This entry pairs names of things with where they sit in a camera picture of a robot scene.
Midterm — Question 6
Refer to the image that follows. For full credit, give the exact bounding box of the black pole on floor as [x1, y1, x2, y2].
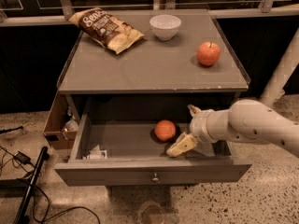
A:
[13, 147, 49, 224]

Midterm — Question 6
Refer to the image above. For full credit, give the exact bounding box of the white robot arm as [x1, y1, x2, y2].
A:
[167, 30, 299, 157]

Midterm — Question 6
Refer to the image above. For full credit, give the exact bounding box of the red apple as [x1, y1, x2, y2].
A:
[196, 42, 221, 67]

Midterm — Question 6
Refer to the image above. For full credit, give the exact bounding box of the orange fruit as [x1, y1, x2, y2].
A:
[154, 119, 176, 141]

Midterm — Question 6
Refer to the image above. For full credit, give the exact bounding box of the grey cabinet with counter top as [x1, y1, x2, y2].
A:
[58, 9, 249, 113]

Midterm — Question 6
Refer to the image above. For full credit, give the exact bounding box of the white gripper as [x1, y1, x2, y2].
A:
[166, 105, 216, 157]

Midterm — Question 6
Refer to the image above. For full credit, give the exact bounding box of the brown cardboard box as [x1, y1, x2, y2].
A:
[43, 92, 77, 149]

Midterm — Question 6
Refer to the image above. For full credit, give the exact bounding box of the open grey top drawer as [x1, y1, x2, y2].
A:
[55, 96, 252, 186]

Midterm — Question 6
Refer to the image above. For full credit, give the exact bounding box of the brown chip bag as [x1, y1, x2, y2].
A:
[69, 7, 144, 54]

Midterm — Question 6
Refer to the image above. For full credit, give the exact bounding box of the white paper in drawer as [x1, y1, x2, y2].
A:
[83, 146, 107, 160]

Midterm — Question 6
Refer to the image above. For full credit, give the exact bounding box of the black floor cable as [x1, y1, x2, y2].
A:
[0, 145, 102, 224]

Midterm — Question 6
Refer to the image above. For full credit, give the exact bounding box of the round metal drawer knob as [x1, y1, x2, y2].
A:
[151, 173, 160, 184]

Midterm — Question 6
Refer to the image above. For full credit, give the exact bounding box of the black power adapter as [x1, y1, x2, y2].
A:
[14, 151, 31, 164]

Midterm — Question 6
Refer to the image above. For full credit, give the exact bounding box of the white ceramic bowl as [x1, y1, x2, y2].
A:
[149, 14, 181, 41]

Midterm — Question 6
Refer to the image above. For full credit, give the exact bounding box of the metal window railing frame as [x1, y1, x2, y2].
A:
[0, 0, 299, 26]

